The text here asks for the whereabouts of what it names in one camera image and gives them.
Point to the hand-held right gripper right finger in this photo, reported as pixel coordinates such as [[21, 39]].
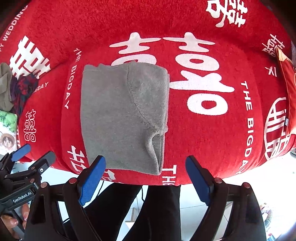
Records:
[[198, 180]]

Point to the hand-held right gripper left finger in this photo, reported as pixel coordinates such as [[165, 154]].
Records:
[[92, 180]]

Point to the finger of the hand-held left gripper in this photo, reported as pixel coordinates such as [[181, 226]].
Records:
[[44, 162], [20, 150]]

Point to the grey knit sweater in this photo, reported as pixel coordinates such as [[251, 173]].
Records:
[[111, 111]]

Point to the person's left hand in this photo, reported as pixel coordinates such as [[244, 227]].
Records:
[[10, 222]]

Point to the green printed cushion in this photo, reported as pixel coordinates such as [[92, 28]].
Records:
[[8, 122]]

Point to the red printed blanket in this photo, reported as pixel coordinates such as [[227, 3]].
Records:
[[208, 143]]

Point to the person's black pants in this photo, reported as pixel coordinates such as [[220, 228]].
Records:
[[161, 215]]

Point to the dark patterned cloth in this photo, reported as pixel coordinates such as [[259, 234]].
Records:
[[23, 90]]

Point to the red orange cushion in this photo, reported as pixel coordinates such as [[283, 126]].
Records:
[[290, 92]]

